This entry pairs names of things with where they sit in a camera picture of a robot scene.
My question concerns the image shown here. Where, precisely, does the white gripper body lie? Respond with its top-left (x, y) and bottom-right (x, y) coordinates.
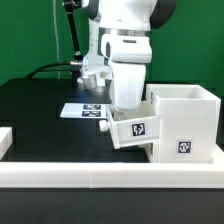
top-left (109, 61), bottom-right (146, 112)

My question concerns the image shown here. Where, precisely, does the white drawer tray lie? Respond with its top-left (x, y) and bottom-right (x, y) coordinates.
top-left (145, 142), bottom-right (159, 163)
top-left (99, 101), bottom-right (161, 149)

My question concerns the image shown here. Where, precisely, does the white drawer cabinet box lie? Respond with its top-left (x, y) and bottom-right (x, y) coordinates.
top-left (146, 84), bottom-right (221, 163)

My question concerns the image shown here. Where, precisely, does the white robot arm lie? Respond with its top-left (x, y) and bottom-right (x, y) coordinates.
top-left (81, 0), bottom-right (176, 112)

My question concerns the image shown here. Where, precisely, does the marker tag sheet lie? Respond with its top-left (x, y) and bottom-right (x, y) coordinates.
top-left (60, 103), bottom-right (107, 119)

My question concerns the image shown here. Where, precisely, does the white U-shaped obstacle fence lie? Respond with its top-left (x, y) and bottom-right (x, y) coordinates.
top-left (0, 127), bottom-right (224, 188)

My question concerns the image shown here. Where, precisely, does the black cable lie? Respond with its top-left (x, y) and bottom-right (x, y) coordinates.
top-left (25, 61), bottom-right (83, 80)

